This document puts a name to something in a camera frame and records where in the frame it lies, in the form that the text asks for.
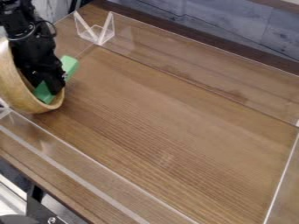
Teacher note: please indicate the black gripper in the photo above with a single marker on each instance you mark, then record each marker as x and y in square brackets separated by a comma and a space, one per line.
[34, 58]

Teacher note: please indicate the wooden bowl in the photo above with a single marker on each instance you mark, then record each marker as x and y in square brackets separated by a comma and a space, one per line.
[14, 88]

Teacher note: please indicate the green rectangular stick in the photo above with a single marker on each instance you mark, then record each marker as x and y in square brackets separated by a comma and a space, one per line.
[69, 65]

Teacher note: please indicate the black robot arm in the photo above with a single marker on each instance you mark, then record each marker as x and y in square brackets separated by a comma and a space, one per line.
[18, 15]

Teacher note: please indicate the clear acrylic corner bracket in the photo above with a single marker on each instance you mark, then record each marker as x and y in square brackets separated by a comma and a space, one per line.
[93, 33]

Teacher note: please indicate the clear acrylic front wall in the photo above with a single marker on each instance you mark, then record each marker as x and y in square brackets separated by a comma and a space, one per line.
[96, 193]

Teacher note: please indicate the clear acrylic wall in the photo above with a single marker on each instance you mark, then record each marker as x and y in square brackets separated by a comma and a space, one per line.
[261, 87]
[96, 193]

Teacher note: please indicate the black table leg bracket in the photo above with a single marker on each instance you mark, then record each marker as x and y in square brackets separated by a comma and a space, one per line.
[36, 210]

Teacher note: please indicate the clear acrylic back wall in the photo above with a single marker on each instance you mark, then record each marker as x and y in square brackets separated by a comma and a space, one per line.
[261, 87]

